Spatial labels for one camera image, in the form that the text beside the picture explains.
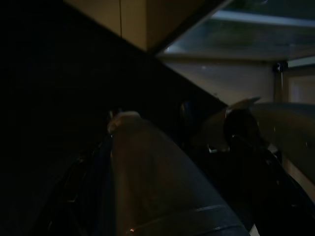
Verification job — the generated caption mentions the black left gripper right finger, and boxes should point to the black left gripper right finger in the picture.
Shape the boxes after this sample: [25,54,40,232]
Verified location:
[230,134,315,236]

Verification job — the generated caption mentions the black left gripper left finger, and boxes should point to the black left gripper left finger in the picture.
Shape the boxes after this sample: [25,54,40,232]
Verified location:
[45,134,114,236]

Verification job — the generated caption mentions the silver robot right leg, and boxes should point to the silver robot right leg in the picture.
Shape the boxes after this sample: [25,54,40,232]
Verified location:
[191,97,315,177]

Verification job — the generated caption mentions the black carpet doormat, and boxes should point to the black carpet doormat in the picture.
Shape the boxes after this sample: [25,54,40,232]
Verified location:
[0,0,229,236]

